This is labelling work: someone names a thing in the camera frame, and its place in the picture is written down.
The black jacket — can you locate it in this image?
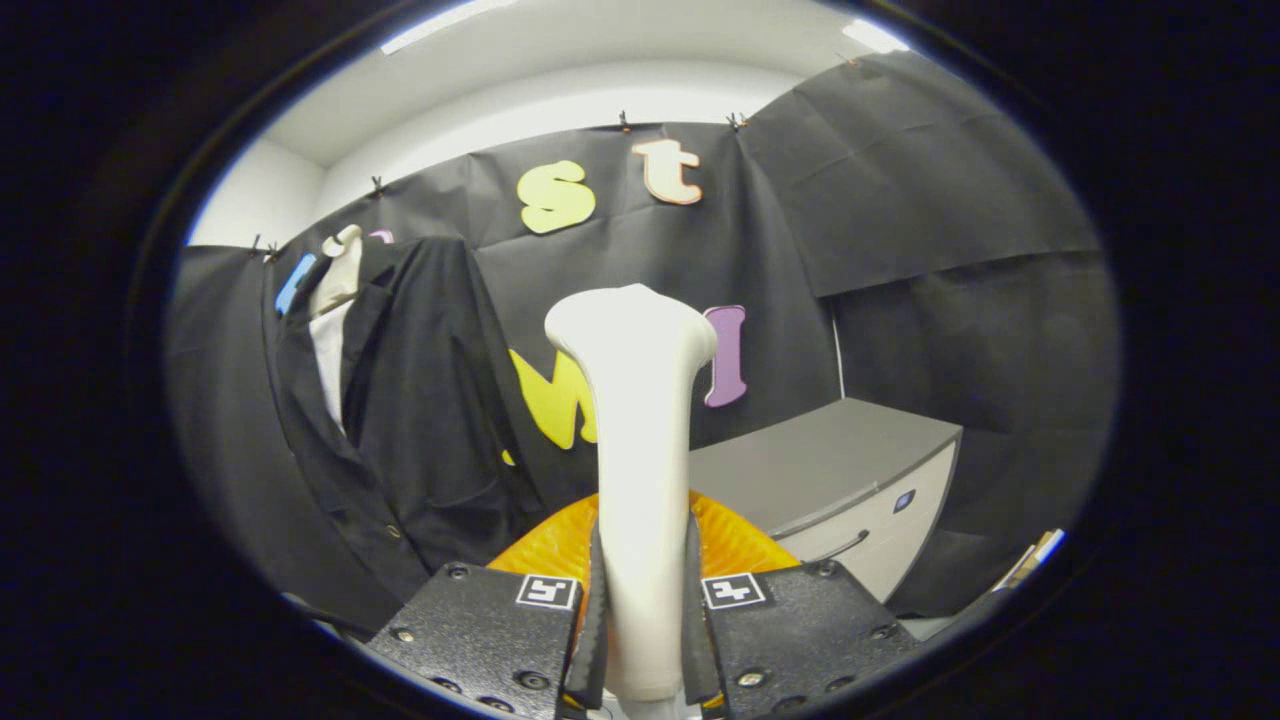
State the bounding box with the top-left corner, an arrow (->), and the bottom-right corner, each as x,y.
262,235 -> 546,631

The black backdrop cloth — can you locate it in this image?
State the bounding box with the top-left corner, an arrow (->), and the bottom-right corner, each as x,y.
165,50 -> 1121,631

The black drawer handle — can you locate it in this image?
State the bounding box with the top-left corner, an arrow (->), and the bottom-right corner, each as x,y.
800,530 -> 871,564

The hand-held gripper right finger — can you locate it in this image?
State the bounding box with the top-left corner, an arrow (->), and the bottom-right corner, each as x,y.
683,490 -> 921,720

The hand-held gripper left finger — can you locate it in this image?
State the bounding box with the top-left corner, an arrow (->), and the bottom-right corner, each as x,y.
365,490 -> 611,720

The cardboard piece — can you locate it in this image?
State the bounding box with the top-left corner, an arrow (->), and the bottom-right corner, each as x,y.
990,528 -> 1066,593

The white garment steamer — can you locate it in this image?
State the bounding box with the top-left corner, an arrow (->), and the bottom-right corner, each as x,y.
543,284 -> 719,720

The ceiling light strip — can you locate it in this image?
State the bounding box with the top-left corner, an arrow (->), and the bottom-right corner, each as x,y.
380,0 -> 521,56
842,18 -> 911,54

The grey cabinet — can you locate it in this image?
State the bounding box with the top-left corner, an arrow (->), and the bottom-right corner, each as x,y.
688,397 -> 963,604

